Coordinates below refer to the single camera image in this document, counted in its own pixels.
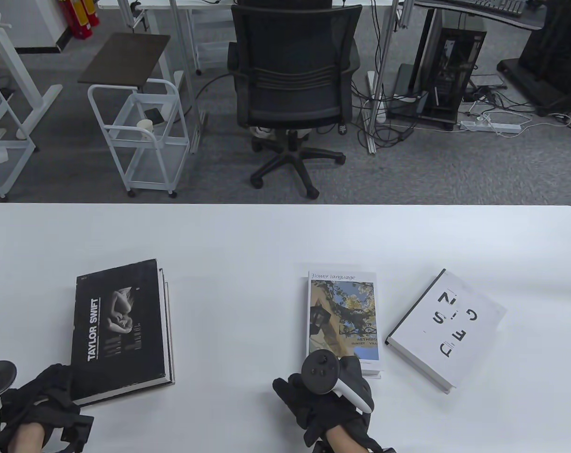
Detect white standing desk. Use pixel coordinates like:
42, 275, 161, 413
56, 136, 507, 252
0, 0, 63, 140

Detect person's left hand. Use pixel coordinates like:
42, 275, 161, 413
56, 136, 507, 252
0, 364, 82, 428

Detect grey computer side panel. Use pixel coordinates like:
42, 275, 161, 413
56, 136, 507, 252
408, 8, 444, 97

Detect white drawer unit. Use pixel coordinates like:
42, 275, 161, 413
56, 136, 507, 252
191, 8, 234, 76

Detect person's right hand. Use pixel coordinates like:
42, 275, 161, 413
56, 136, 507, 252
272, 375, 371, 432

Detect white book black letters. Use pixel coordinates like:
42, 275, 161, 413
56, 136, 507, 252
385, 269, 508, 394

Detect person's right forearm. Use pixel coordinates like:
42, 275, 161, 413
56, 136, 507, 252
326, 425, 361, 453

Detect white cable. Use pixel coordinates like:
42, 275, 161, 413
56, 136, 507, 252
467, 101, 571, 140

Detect black book grey photo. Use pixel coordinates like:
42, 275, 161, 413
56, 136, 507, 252
71, 259, 169, 405

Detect person's left forearm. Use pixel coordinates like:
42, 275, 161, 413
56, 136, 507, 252
5, 422, 52, 453

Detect white book building photo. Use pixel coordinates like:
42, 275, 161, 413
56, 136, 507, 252
306, 270, 382, 379

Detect white power strip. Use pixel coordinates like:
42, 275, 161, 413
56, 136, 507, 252
460, 120, 522, 133

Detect olive book green circle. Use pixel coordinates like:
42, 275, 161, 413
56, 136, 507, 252
85, 269, 176, 407

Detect black mesh office chair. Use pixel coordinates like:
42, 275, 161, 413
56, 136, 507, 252
228, 4, 364, 200

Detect black computer tower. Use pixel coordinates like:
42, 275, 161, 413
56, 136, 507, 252
420, 26, 487, 131

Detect white rolling cart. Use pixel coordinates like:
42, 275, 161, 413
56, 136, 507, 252
87, 79, 192, 199

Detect black curved desk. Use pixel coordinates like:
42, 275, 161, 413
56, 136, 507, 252
413, 0, 546, 32

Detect white wire shelf cart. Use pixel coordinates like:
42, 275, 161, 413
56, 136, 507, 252
0, 66, 37, 200

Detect black cable bundle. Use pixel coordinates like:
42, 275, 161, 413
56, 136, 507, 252
352, 71, 416, 148

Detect aluminium profile leg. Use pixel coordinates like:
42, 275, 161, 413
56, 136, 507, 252
367, 0, 405, 156

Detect dark keyboard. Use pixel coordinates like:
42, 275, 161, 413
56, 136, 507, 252
474, 0, 527, 16

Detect black stand base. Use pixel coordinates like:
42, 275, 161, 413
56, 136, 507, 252
497, 0, 571, 117

